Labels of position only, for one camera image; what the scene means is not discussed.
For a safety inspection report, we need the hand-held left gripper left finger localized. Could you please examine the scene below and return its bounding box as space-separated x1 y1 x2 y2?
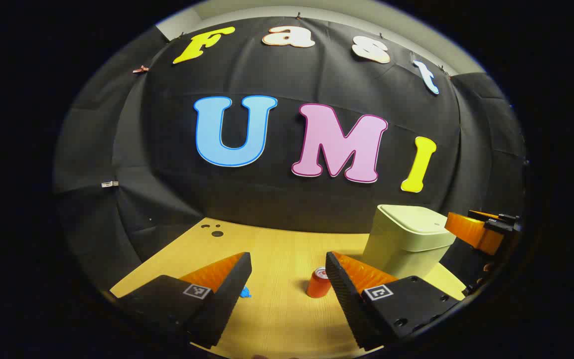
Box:
110 252 253 350

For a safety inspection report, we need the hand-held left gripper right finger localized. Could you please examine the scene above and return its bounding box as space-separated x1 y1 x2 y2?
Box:
325 251 467 351

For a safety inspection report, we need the red pop can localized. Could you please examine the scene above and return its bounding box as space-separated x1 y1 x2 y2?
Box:
306 267 332 299

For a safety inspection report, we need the green desktop garbage bin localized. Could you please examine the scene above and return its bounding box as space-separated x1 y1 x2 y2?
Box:
362 204 457 280

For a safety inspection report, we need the wooden desktop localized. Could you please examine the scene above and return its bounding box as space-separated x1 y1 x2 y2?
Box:
109 217 467 359

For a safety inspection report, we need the black backdrop cloth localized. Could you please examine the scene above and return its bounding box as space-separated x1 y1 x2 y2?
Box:
53 15 527 300

